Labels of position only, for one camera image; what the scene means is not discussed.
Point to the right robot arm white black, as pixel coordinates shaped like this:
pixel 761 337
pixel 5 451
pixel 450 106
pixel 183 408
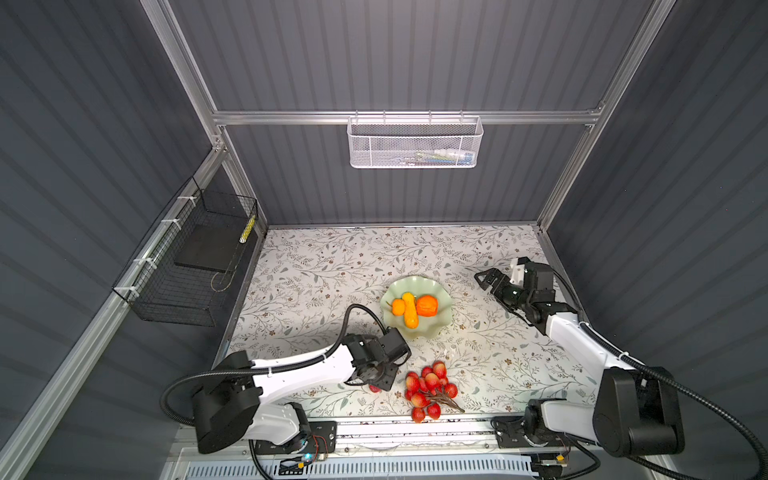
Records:
pixel 634 413

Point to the items in white basket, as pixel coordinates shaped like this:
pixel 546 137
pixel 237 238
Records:
pixel 456 157

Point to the yellow marker in basket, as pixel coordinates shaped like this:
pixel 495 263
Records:
pixel 247 230

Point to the green wavy fruit bowl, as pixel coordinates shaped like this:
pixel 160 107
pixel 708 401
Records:
pixel 428 328

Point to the orange fake persimmon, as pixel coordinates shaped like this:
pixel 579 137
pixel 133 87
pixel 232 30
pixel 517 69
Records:
pixel 427 306

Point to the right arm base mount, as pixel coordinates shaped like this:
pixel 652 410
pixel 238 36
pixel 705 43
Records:
pixel 513 432

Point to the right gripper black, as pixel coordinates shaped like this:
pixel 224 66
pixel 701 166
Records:
pixel 504 280

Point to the small orange tangerine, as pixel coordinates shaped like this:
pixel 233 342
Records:
pixel 398 307

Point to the black pad in basket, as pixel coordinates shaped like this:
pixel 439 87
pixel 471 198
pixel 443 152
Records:
pixel 210 248

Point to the yellow fake squash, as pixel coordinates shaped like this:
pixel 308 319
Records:
pixel 411 319

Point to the white wire wall basket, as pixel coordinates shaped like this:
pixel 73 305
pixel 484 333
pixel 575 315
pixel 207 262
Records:
pixel 380 142

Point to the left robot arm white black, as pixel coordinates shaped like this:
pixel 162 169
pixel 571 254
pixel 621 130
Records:
pixel 248 399

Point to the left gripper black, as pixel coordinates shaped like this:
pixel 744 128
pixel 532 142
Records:
pixel 389 382

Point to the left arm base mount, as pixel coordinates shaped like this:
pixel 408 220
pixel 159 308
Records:
pixel 319 439

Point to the black wire side basket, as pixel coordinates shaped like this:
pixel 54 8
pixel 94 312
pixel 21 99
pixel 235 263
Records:
pixel 157 290

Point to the white perforated cable duct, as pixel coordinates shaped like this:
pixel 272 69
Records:
pixel 402 467

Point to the aluminium front rail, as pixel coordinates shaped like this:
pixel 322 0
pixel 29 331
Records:
pixel 380 435

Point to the red fake berry bunch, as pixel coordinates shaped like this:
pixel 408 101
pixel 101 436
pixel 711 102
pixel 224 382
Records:
pixel 430 393

